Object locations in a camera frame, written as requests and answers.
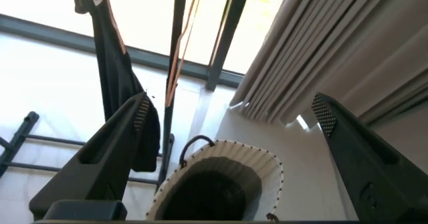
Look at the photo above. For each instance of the black clothes rack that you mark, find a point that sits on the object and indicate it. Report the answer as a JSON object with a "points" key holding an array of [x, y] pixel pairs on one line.
{"points": [[174, 16]]}

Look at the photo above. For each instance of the beige curtain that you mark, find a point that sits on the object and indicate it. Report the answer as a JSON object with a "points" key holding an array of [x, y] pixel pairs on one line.
{"points": [[334, 50]]}

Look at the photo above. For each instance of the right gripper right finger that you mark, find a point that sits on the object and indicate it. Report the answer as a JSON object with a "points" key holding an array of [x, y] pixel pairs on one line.
{"points": [[384, 184]]}

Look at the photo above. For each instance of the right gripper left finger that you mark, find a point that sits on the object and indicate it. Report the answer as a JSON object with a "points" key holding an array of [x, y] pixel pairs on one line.
{"points": [[90, 184]]}

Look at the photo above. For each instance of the white laundry basket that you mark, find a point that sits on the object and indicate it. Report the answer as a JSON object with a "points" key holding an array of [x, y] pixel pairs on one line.
{"points": [[234, 157]]}

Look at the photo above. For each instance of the black garment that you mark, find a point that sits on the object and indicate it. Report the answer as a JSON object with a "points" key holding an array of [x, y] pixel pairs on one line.
{"points": [[113, 77]]}

